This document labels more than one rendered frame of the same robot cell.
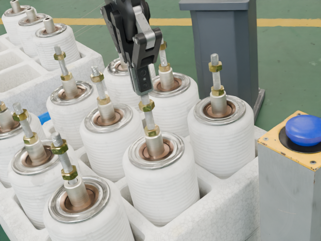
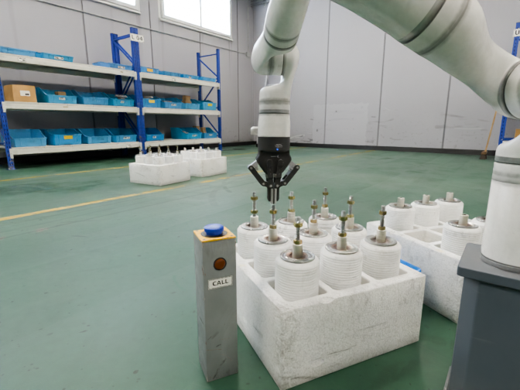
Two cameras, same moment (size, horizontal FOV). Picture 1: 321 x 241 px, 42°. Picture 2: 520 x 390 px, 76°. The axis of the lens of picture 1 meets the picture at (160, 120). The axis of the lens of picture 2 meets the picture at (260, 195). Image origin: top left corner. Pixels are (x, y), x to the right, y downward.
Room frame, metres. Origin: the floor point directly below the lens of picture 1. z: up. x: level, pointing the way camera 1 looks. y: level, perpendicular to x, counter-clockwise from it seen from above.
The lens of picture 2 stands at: (0.51, -0.76, 0.53)
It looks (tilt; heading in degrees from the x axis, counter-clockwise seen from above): 12 degrees down; 98
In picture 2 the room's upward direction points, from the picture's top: straight up
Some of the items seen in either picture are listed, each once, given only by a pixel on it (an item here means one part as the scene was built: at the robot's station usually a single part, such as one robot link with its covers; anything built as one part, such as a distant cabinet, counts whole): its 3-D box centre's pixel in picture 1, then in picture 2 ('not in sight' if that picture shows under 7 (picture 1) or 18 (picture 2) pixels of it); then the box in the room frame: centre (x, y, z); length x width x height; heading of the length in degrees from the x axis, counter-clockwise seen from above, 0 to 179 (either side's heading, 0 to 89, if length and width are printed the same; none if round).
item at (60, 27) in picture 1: (51, 30); (463, 224); (0.95, 0.21, 0.25); 0.08 x 0.08 x 0.01
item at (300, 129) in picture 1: (305, 132); (213, 230); (0.32, -0.14, 0.32); 0.04 x 0.04 x 0.02
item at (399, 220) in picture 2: not in sight; (398, 230); (0.83, 0.42, 0.16); 0.10 x 0.10 x 0.18
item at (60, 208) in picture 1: (79, 199); (254, 226); (0.36, 0.11, 0.25); 0.08 x 0.08 x 0.01
